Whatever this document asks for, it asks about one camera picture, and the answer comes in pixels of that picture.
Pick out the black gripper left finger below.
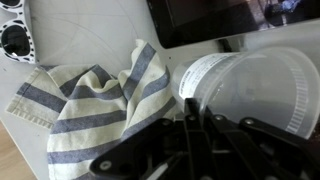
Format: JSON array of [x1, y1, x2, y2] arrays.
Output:
[[88, 97, 207, 180]]

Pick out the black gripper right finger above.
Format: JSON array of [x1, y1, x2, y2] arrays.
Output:
[[201, 105, 320, 180]]

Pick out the clear plastic cup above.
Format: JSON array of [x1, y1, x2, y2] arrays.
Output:
[[170, 46, 320, 141]]

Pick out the striped blue cream towel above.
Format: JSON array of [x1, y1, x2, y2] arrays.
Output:
[[5, 38, 183, 180]]

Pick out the black flat screen tv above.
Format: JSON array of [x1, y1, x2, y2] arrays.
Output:
[[145, 0, 320, 53]]

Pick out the white black spotted sunglasses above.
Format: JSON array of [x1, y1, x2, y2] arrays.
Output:
[[0, 0, 38, 65]]

